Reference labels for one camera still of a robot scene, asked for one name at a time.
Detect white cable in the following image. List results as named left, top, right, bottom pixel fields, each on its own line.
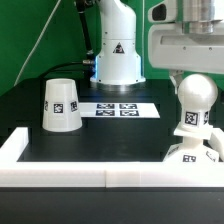
left=13, top=0, right=63, bottom=87

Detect white lamp base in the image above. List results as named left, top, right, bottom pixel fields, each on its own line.
left=163, top=123, right=220, bottom=164

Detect white U-shaped fence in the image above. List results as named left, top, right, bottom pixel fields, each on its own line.
left=0, top=127, right=224, bottom=188

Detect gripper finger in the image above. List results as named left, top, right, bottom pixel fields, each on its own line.
left=169, top=70, right=184, bottom=92

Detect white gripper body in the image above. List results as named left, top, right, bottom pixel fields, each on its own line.
left=148, top=2, right=224, bottom=74

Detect white marker tag plate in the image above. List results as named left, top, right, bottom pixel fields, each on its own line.
left=79, top=102, right=160, bottom=119

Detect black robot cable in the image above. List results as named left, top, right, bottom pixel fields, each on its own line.
left=39, top=0, right=98, bottom=80

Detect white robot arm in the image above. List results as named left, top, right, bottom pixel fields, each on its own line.
left=91, top=0, right=224, bottom=91

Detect white lamp shade cone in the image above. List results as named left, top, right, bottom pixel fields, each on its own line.
left=42, top=78, right=82, bottom=132

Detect white lamp bulb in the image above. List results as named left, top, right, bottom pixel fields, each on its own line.
left=178, top=74, right=218, bottom=129

